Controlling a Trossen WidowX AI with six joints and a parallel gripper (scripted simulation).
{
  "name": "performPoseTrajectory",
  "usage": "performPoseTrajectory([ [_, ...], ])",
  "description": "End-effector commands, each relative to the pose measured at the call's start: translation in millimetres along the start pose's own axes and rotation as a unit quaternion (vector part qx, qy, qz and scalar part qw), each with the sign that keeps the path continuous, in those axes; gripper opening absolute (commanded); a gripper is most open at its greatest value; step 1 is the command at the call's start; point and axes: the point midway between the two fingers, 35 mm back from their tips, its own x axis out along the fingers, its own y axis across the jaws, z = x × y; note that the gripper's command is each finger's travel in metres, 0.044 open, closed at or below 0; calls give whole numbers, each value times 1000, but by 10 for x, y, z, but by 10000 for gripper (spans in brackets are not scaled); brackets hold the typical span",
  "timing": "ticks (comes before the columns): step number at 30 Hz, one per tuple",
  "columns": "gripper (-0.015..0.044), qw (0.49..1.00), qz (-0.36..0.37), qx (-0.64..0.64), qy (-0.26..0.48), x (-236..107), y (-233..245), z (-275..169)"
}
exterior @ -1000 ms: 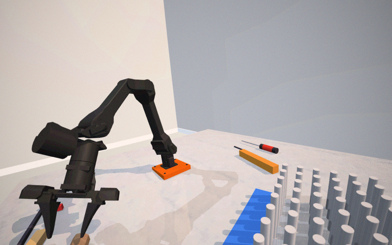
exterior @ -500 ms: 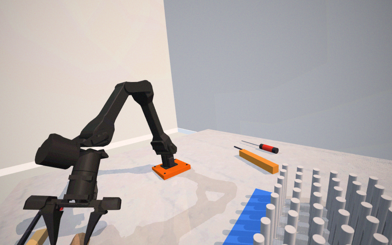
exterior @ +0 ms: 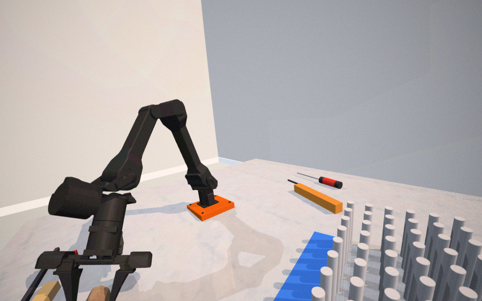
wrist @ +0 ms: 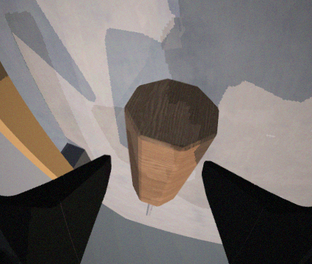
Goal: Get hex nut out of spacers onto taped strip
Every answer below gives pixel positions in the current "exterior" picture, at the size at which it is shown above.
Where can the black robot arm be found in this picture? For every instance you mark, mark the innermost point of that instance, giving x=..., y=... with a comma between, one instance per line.
x=78, y=199

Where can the dark grey long bar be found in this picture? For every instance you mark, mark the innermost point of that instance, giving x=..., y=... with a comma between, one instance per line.
x=36, y=282

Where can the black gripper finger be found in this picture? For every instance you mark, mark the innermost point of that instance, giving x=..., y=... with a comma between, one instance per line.
x=70, y=283
x=120, y=277

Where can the blue flat strip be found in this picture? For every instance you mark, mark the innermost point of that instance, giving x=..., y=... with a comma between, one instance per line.
x=306, y=272

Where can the red and black screwdriver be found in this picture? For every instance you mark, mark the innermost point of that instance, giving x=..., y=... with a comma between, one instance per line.
x=327, y=181

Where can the orange rectangular bar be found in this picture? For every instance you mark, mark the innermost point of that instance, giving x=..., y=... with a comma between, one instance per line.
x=321, y=199

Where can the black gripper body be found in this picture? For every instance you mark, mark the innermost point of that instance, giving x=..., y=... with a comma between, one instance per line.
x=104, y=239

